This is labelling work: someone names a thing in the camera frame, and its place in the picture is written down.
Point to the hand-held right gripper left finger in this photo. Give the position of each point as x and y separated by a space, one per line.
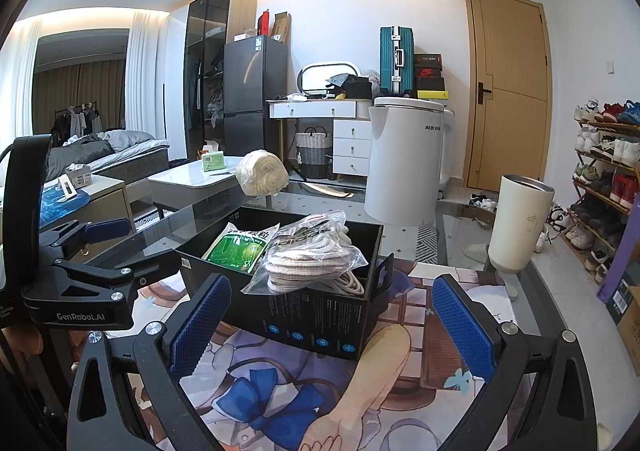
200 326

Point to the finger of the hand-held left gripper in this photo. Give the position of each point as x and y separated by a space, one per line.
120 281
107 229

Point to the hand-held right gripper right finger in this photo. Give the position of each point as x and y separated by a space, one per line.
465 331

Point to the green packet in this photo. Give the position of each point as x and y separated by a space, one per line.
235 248

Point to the black cardboard box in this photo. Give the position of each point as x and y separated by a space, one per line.
310 326

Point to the bagged white socks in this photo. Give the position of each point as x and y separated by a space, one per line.
300 261

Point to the grey bedside cabinet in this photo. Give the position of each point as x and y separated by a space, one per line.
107 196

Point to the blue plastic bag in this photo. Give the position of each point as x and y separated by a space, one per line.
60 206

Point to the small tissue box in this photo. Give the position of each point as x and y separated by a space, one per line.
80 176

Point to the bed with grey duvet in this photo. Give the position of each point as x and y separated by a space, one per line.
145 158

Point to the white coffee table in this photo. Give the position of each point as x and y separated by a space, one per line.
190 181

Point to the clothes rack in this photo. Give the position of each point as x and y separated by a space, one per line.
75 123

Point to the cream tumbler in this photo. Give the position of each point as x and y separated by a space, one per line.
520 226

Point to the printed desk mat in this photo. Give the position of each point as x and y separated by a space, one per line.
310 381

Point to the green tissue box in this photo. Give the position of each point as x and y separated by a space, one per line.
214 163

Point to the white sneaker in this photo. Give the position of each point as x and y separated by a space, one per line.
577 236

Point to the brown curtain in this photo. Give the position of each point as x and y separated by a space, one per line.
55 86

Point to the white curtain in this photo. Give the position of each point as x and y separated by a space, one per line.
145 81

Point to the white yarn roll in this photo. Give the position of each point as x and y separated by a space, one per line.
262 171

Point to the white electric kettle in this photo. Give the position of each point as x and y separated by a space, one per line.
405 166

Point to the purple box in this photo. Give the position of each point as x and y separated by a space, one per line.
625 251

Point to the dark grey fridge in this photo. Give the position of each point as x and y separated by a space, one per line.
250 91

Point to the glass door wardrobe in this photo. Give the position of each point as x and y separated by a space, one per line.
205 56

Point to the wicker laundry basket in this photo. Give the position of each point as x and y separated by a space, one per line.
312 146

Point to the wooden shoe rack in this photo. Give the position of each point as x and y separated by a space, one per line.
612 163

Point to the white dressing table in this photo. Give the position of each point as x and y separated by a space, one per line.
350 131

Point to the row of shoes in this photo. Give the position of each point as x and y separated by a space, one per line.
610 146

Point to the black yellow shoe box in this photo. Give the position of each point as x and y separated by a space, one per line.
432 94

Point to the plain black shoe box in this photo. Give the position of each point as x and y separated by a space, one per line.
431 83

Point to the wooden door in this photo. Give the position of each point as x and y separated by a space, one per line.
510 81

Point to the oval white mirror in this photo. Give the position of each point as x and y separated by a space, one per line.
315 76

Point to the shoe box red logo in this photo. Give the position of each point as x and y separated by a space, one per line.
429 72

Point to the black bag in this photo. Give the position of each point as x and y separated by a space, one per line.
357 87

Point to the brown cardboard box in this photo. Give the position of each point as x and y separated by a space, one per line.
281 27

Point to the black shoe box red label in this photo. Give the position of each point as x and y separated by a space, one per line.
428 60

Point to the teal suitcase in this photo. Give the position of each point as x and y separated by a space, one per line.
390 56

